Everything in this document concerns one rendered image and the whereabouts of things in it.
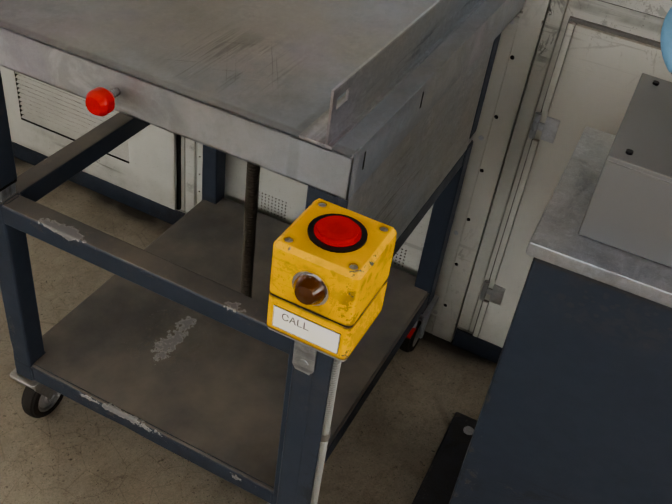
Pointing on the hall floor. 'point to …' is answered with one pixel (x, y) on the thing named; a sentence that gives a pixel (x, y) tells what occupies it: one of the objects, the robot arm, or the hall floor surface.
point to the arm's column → (575, 400)
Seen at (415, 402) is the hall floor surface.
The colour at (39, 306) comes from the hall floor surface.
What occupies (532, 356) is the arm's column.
